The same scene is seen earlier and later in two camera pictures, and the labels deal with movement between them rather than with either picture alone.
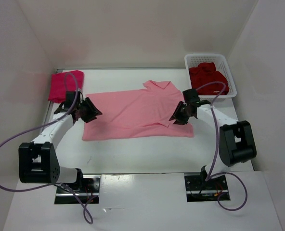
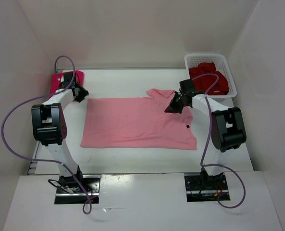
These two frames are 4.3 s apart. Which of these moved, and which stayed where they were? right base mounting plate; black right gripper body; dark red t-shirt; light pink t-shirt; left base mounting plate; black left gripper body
Moved: light pink t-shirt; black right gripper body; black left gripper body
Stayed: right base mounting plate; left base mounting plate; dark red t-shirt
